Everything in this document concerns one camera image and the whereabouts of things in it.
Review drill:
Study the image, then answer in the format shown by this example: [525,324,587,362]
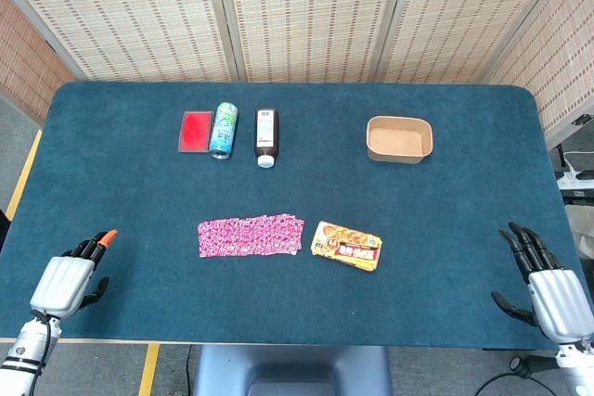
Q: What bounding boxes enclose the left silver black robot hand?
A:
[29,228,119,321]

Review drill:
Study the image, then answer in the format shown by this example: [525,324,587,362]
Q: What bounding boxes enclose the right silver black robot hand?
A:
[490,222,594,346]

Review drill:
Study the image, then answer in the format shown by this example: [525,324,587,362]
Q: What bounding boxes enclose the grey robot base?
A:
[192,344,394,396]

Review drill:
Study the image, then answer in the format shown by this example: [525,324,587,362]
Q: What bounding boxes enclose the black caster wheel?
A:
[508,352,558,379]

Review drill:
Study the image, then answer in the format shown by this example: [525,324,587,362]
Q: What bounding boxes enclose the yellow floor tape strip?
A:
[4,129,43,221]
[137,343,161,396]

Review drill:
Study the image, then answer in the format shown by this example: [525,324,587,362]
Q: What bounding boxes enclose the white power strip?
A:
[555,167,594,191]

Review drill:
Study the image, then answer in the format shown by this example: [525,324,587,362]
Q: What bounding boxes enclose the red ink stamp pad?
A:
[177,110,215,155]

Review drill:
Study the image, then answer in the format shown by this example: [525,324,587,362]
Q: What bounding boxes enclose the yellow food package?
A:
[311,220,383,272]

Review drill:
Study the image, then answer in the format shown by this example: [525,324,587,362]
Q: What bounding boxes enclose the orange woven screen panel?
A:
[0,0,75,123]

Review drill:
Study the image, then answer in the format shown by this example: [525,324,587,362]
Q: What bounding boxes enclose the brown paper bowl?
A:
[366,115,434,164]

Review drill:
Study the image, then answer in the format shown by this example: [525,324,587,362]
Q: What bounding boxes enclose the blue green drink can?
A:
[209,101,239,160]

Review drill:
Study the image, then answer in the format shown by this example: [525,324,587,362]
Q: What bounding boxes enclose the beige woven screen panel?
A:
[482,0,594,137]
[0,0,233,84]
[380,0,576,86]
[217,0,412,84]

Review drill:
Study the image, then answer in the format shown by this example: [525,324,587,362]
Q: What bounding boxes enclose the brown bottle white cap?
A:
[253,108,280,169]

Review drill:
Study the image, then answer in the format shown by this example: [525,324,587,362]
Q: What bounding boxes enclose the blue felt table cloth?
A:
[0,81,581,351]

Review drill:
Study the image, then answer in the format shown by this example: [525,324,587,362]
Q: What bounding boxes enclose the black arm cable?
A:
[30,310,53,367]

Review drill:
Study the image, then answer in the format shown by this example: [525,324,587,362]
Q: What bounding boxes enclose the black floor cable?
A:
[472,373,565,396]

